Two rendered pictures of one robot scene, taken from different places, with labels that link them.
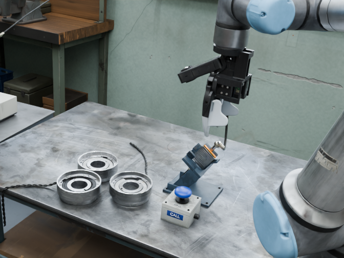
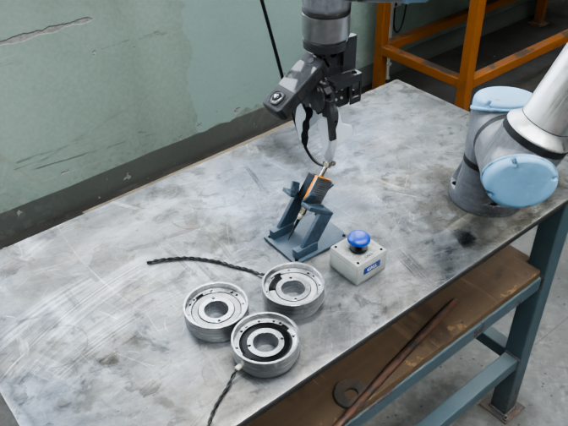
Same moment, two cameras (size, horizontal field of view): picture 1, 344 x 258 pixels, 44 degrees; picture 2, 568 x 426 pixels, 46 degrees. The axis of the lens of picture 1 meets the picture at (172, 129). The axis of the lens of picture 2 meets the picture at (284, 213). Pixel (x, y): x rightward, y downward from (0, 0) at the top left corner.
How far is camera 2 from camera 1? 96 cm
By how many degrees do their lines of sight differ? 53
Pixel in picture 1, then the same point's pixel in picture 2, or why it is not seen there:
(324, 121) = (92, 76)
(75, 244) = not seen: outside the picture
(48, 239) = not seen: outside the picture
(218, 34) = (331, 30)
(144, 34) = not seen: outside the picture
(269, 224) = (530, 181)
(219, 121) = (345, 133)
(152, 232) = (381, 300)
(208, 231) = (395, 253)
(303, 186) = (556, 126)
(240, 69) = (349, 58)
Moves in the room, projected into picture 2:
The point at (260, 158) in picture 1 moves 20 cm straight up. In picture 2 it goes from (263, 158) to (259, 76)
